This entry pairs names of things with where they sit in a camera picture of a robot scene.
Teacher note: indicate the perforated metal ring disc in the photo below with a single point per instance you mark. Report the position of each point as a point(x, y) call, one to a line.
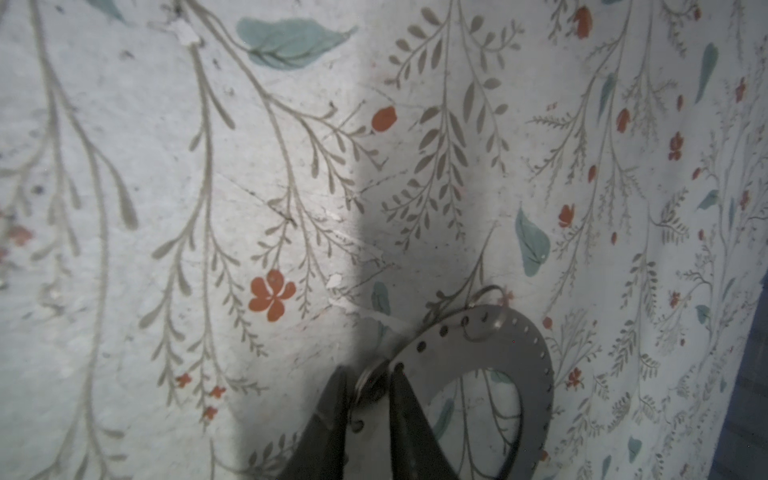
point(483, 376)

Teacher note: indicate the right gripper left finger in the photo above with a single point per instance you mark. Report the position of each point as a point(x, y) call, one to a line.
point(320, 453)

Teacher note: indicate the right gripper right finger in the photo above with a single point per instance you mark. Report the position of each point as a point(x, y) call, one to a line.
point(415, 452)

